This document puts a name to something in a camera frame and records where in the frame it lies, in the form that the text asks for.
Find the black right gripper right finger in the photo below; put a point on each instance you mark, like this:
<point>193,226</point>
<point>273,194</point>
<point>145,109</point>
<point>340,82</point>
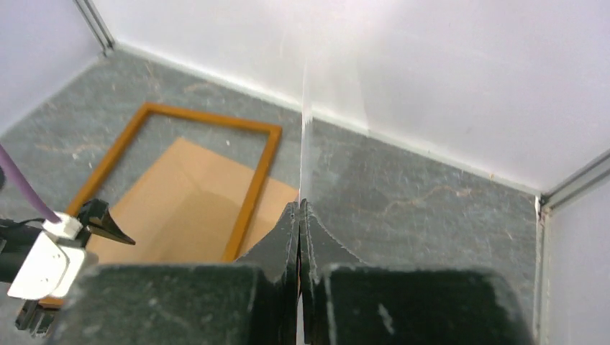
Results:
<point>346,301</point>

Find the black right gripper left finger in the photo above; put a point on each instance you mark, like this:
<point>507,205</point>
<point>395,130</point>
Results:
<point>252,300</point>

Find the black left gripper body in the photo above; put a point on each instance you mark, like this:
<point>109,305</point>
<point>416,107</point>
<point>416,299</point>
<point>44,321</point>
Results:
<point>17,239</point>

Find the brown cardboard backing board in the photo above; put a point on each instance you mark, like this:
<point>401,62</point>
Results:
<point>182,209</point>

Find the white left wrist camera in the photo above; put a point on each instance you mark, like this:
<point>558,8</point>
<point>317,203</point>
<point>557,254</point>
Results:
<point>50,268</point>

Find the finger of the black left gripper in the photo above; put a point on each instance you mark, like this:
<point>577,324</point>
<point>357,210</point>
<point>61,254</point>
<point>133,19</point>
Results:
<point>95,216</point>

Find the clear glass pane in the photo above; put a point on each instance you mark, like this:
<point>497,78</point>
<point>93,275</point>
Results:
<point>331,181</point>

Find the wooden picture frame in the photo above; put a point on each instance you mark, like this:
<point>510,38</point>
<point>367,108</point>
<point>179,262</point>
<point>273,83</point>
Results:
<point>255,188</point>

